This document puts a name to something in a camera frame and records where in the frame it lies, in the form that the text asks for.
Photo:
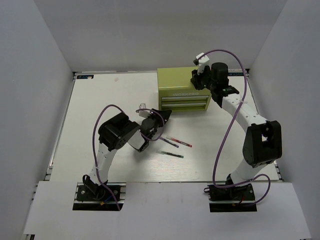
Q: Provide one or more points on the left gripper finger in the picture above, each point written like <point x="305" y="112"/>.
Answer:
<point x="166" y="115"/>
<point x="160" y="114"/>

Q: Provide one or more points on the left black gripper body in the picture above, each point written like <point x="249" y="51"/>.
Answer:
<point x="158" y="120"/>

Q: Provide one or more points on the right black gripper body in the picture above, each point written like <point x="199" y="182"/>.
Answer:
<point x="206" y="81"/>

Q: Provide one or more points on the chest drawer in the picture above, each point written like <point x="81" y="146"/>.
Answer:
<point x="184" y="98"/>

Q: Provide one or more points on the green metal drawer chest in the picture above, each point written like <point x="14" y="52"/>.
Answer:
<point x="176" y="81"/>

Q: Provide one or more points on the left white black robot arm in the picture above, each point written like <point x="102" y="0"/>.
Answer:
<point x="116" y="133"/>

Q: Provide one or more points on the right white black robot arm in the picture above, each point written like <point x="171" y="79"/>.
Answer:
<point x="263" y="138"/>

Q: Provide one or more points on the purple gel pen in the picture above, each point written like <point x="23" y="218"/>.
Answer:
<point x="169" y="142"/>

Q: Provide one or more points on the right blue table label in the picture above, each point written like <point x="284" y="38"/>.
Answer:
<point x="235" y="74"/>

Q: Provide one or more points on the blue table label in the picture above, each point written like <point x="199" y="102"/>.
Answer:
<point x="235" y="74"/>
<point x="84" y="77"/>

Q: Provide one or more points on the red gel pen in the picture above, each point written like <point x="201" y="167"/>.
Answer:
<point x="179" y="141"/>

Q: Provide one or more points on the green gel pen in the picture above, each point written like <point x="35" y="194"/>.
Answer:
<point x="170" y="154"/>

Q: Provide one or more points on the left blue table label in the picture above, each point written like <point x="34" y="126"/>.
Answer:
<point x="84" y="77"/>

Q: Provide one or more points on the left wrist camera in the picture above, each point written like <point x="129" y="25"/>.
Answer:
<point x="142" y="111"/>

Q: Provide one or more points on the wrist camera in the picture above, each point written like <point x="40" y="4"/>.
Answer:
<point x="142" y="111"/>
<point x="201" y="61"/>

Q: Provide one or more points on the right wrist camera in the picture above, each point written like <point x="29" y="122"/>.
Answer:
<point x="201" y="61"/>

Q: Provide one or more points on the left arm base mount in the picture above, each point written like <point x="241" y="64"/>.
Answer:
<point x="84" y="199"/>

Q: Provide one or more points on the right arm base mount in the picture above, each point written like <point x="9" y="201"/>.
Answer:
<point x="238" y="199"/>

